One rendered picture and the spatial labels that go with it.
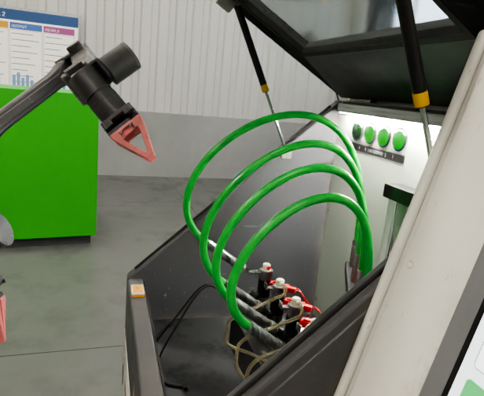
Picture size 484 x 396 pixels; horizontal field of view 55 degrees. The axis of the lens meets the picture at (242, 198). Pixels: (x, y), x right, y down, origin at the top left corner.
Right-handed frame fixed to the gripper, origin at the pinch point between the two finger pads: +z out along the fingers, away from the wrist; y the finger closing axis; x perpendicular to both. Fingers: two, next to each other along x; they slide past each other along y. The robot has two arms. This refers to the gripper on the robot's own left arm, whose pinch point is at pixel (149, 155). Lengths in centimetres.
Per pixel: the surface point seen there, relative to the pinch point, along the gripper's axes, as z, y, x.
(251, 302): 33.2, -2.9, 3.0
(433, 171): 28, -35, -25
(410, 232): 32, -33, -19
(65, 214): -50, 325, 83
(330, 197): 24.2, -23.1, -16.0
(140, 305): 22.3, 20.4, 23.5
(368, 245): 34.4, -19.9, -16.6
